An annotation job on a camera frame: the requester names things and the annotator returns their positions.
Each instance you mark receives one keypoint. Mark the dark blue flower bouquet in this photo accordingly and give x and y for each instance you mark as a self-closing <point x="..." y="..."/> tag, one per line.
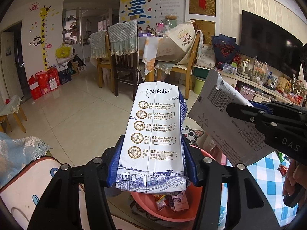
<point x="225" y="48"/>

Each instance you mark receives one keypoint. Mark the beige canvas tote bag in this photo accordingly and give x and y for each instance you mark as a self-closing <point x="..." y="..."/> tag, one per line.
<point x="176" y="42"/>

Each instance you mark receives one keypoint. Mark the small red candy wrapper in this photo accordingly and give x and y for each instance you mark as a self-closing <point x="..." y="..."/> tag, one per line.
<point x="283" y="170"/>

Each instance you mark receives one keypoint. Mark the blue white checkered tablecloth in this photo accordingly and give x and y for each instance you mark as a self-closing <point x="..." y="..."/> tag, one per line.
<point x="270" y="180"/>

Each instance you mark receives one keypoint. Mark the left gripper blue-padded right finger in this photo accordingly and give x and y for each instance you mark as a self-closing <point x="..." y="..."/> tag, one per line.
<point x="247" y="206"/>

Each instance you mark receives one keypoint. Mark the cream tv cabinet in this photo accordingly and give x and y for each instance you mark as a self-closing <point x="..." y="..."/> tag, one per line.
<point x="264" y="93"/>

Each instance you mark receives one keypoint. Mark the pink storage box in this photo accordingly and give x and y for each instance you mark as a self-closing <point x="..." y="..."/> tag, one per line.
<point x="247" y="93"/>

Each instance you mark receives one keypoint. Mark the pink plastic trash bin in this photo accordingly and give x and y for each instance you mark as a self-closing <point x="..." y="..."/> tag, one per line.
<point x="146" y="207"/>

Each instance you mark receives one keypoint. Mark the red snack bag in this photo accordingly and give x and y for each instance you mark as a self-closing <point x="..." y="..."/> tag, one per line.
<point x="162" y="201"/>

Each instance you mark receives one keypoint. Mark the green waste bin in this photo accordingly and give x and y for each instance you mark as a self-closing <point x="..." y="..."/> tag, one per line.
<point x="199" y="82"/>

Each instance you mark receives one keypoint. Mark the giraffe height wall sticker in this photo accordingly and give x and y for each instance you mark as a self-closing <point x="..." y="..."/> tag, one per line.
<point x="43" y="14"/>

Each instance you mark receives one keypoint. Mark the person's right hand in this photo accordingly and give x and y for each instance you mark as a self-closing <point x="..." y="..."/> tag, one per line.
<point x="296" y="174"/>

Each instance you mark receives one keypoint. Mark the milk carton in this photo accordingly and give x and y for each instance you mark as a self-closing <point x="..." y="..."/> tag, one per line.
<point x="152" y="157"/>
<point x="179" y="202"/>

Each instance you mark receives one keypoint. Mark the cat face cushion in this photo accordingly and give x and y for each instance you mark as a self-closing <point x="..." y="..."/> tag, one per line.
<point x="192" y="135"/>

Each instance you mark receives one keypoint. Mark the black flat television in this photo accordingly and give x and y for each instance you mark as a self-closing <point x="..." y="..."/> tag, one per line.
<point x="270" y="43"/>

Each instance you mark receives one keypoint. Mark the wooden chair with bag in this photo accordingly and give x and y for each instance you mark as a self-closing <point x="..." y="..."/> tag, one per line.
<point x="184" y="66"/>

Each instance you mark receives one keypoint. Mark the red gift boxes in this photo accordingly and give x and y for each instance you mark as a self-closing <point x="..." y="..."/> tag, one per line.
<point x="43" y="82"/>

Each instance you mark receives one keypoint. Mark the dark wooden chair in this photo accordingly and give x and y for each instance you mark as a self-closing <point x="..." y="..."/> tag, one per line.
<point x="123" y="41"/>

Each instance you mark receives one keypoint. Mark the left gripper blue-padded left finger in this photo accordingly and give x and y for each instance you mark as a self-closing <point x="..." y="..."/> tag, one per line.
<point x="58" y="207"/>

